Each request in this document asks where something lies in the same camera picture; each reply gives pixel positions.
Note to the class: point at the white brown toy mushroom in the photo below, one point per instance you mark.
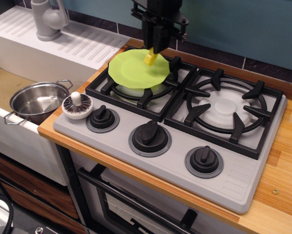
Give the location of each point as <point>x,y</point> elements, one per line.
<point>77,106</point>

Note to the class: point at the black left stove knob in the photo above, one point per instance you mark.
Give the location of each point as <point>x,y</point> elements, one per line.
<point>102,120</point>

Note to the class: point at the black burner grate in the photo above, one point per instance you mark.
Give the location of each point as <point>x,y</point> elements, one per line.
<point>145,90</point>
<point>229,112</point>

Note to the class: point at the black right burner grate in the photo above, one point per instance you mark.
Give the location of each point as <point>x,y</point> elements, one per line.
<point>229,112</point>

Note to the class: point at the toy oven door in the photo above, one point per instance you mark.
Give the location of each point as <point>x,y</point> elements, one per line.
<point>136,209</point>

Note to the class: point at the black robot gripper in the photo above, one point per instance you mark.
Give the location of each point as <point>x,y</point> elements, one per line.
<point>168,14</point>

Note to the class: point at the black right stove knob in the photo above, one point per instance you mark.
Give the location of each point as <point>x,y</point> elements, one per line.
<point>204,162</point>

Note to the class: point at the stainless steel pot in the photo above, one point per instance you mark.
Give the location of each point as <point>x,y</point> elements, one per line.
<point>36,102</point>

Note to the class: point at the black middle stove knob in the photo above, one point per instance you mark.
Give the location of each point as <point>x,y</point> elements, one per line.
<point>150,140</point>

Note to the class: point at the green plastic plate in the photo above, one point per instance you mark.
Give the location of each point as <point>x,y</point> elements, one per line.
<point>129,70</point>

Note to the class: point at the wooden drawer front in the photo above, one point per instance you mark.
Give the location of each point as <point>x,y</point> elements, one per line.
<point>40,195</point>

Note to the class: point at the yellow toy fry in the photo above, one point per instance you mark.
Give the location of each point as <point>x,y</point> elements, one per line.
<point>150,57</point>

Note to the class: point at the grey toy faucet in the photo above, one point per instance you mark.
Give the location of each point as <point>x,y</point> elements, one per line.
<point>48,21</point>

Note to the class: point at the black stove knob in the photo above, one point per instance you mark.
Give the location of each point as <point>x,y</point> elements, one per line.
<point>150,140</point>
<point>204,162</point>
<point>102,120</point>

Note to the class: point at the white toy sink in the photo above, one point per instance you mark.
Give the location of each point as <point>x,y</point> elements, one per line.
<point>71,59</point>

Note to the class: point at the black left burner grate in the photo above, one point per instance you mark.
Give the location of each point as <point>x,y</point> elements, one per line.
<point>145,90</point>

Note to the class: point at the grey toy stove top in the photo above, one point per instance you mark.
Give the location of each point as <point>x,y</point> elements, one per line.
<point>234,188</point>

